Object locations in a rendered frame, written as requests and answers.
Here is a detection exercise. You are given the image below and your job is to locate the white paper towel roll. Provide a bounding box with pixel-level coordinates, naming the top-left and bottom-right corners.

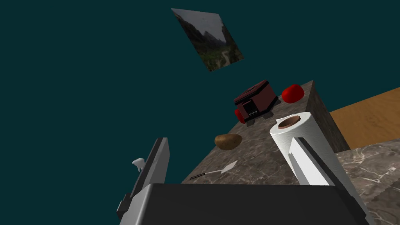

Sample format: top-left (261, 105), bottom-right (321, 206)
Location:
top-left (270, 111), bottom-right (377, 225)

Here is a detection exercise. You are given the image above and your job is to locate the dark red toaster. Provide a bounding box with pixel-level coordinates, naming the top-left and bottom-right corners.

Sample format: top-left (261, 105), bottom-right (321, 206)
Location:
top-left (234, 79), bottom-right (279, 127)

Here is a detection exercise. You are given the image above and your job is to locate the mountain landscape wall picture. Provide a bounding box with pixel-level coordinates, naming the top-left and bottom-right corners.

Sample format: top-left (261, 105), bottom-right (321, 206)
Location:
top-left (171, 8), bottom-right (245, 72)

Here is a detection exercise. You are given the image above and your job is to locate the silver spatula with black handle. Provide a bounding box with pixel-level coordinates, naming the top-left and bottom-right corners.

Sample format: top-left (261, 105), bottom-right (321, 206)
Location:
top-left (189, 160), bottom-right (238, 180)

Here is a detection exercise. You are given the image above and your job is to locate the brown potato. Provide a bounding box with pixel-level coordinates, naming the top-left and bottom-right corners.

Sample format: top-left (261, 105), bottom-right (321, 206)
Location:
top-left (214, 133), bottom-right (243, 151)

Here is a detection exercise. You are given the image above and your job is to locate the red tomato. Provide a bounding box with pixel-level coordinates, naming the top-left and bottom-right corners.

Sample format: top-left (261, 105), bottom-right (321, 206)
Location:
top-left (234, 108), bottom-right (246, 124)
top-left (281, 84), bottom-right (305, 104)

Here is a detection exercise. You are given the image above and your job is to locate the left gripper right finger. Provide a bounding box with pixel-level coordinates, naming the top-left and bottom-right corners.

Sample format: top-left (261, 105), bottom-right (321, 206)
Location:
top-left (288, 137), bottom-right (347, 191)

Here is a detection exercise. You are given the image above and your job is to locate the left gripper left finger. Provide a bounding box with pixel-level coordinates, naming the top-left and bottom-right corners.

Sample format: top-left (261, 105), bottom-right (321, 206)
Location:
top-left (130, 137), bottom-right (171, 198)

